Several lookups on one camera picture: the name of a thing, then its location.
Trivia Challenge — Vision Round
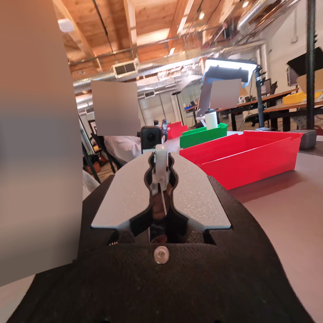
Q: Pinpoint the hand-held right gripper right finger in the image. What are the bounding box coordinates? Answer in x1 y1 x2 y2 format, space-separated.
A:
167 152 232 231

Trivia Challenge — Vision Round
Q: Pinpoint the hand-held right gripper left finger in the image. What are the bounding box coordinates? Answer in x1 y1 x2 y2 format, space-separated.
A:
90 151 155 230

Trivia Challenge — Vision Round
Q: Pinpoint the white cable with plug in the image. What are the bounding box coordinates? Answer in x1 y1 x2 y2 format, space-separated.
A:
151 144 169 219

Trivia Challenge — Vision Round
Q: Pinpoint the person's left hand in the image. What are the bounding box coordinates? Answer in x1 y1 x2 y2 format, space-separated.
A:
151 184 175 220

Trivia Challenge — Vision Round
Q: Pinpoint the small red plastic bin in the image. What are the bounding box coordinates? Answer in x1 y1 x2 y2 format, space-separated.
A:
167 121 188 140

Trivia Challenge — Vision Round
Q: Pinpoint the green plastic bin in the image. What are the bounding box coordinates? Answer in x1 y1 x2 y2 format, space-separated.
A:
180 123 228 149

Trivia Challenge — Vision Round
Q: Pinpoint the large red plastic bin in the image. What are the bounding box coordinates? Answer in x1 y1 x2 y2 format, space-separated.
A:
179 130 304 190

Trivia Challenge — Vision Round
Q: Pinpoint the white bottle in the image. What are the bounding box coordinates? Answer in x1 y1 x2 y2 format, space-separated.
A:
204 108 219 129

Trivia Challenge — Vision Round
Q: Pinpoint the dark standing panel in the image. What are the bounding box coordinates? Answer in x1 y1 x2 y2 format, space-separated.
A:
196 83 212 119

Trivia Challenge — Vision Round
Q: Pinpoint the ceiling air vent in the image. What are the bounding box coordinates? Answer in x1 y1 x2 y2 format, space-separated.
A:
112 59 139 77

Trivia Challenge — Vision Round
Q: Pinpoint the light stand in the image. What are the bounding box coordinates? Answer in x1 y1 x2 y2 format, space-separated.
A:
254 64 268 130

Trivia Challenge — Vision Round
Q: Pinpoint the black base weight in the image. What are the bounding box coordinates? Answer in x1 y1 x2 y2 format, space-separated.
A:
299 129 317 149

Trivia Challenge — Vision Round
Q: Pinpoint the long wooden desk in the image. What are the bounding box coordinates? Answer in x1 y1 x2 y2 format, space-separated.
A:
217 88 299 131
264 101 323 132

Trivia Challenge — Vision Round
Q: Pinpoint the desk monitor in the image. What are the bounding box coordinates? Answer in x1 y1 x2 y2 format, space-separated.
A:
260 78 278 96

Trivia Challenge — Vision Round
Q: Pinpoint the yellow plastic bin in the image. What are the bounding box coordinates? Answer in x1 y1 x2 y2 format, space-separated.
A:
283 91 323 105

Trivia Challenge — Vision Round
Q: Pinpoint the white ceiling device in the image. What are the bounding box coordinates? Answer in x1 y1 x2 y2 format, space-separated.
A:
58 19 75 33

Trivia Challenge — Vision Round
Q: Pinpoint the black square panel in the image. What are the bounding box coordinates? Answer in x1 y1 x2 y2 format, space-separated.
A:
286 48 323 86

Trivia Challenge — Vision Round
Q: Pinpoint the black vertical pole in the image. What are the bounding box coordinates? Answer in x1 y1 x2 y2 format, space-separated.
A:
305 0 318 130

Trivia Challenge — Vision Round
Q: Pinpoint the metal easel frame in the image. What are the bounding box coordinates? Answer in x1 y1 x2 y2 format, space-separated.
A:
78 116 101 183

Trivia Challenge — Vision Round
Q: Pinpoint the silver air duct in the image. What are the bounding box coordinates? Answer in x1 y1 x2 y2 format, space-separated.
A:
237 0 280 32

